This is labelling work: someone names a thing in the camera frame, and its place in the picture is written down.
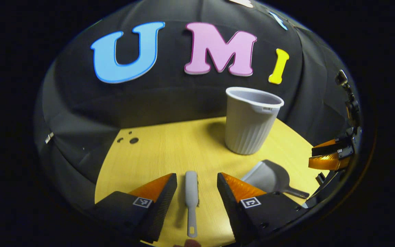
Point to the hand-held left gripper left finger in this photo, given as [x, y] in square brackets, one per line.
[161, 209]

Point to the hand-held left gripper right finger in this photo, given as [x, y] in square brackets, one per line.
[230, 206]

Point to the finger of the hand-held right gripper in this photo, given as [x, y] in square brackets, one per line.
[331, 148]
[327, 162]

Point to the small grey broom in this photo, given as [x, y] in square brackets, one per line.
[191, 188]

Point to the grey dustpan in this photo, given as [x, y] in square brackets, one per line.
[266, 176]

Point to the grey ribbed garbage bin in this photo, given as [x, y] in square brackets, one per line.
[249, 127]

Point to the wooden desktop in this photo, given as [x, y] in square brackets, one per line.
[170, 147]

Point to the black backdrop cloth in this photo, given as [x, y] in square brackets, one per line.
[81, 109]

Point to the small white tag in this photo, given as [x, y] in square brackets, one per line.
[49, 137]

